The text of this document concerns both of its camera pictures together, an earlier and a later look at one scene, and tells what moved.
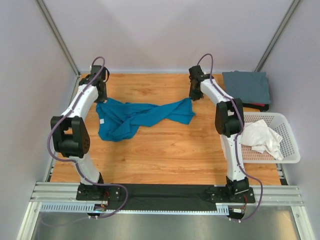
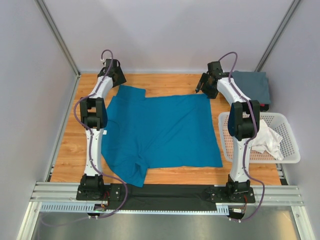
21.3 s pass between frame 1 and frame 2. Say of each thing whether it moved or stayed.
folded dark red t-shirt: stayed
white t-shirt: stayed
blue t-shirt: moved
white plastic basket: stayed
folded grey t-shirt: stayed
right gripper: moved
